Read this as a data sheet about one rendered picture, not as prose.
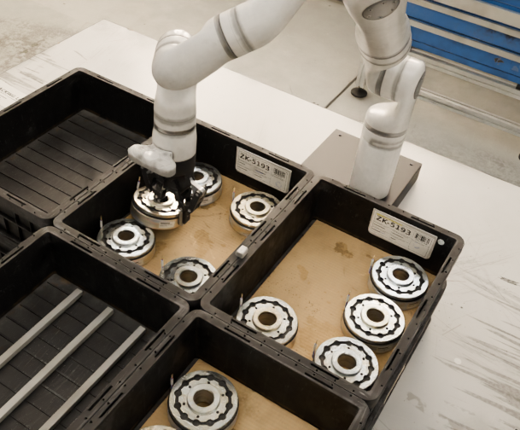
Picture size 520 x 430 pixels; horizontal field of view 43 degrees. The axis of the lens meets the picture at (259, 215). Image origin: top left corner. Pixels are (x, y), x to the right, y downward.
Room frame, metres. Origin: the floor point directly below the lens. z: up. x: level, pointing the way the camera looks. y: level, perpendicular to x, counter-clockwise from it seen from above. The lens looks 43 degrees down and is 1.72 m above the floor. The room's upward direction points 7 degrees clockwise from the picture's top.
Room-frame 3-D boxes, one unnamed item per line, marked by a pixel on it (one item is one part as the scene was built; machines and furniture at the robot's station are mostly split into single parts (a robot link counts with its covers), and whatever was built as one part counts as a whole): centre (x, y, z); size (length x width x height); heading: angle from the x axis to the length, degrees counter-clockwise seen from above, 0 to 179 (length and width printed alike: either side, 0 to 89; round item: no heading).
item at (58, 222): (0.89, 0.12, 0.92); 0.40 x 0.30 x 0.02; 153
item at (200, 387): (0.52, 0.05, 0.86); 0.05 x 0.05 x 0.01
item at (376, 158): (1.19, -0.24, 0.84); 0.09 x 0.09 x 0.17; 52
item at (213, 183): (1.02, 0.13, 0.86); 0.10 x 0.10 x 0.01
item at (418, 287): (0.82, -0.26, 0.86); 0.10 x 0.10 x 0.01
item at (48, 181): (1.02, 0.39, 0.87); 0.40 x 0.30 x 0.11; 153
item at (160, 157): (0.89, 0.17, 1.05); 0.11 x 0.09 x 0.06; 152
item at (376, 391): (0.75, -0.14, 0.92); 0.40 x 0.30 x 0.02; 153
